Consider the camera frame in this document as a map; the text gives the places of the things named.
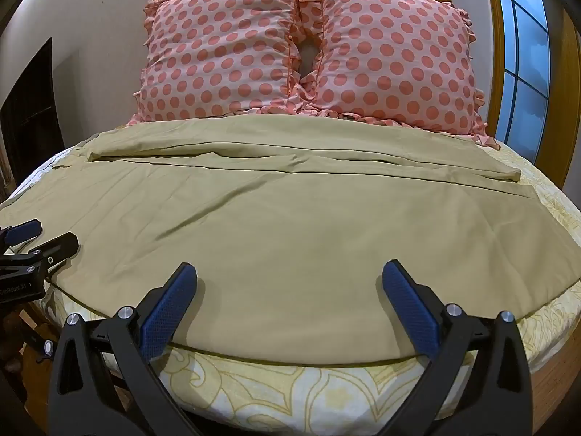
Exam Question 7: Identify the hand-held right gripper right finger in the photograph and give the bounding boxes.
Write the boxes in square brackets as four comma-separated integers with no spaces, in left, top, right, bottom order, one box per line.
[381,259,534,436]

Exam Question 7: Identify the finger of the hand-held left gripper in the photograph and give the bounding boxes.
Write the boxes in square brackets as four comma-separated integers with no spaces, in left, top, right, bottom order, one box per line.
[19,231,81,279]
[0,219,44,250]

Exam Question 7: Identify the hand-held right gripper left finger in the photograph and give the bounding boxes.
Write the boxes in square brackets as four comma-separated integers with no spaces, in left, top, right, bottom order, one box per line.
[48,261,200,436]

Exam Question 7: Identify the tan pants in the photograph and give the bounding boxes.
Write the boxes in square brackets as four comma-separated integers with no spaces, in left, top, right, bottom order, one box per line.
[84,117,536,199]

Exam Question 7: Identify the dark wooden cabinet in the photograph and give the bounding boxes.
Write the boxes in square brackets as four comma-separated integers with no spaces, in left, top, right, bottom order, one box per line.
[0,36,67,185]

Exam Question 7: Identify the bed with yellow floral sheet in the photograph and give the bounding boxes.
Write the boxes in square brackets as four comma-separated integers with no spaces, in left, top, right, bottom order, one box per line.
[0,143,581,436]

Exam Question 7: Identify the tan blanket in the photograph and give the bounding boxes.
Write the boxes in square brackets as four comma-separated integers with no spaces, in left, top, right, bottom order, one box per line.
[0,148,581,368]

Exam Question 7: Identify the pink polka dot pillow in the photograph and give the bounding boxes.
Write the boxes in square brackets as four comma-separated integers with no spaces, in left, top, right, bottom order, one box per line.
[128,0,306,125]
[297,0,501,150]

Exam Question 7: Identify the window with blue glass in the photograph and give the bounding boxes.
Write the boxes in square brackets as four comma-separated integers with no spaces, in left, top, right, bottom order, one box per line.
[492,0,553,164]

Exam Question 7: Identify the wooden window frame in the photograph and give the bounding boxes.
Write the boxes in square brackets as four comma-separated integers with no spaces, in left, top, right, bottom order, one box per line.
[402,0,581,194]

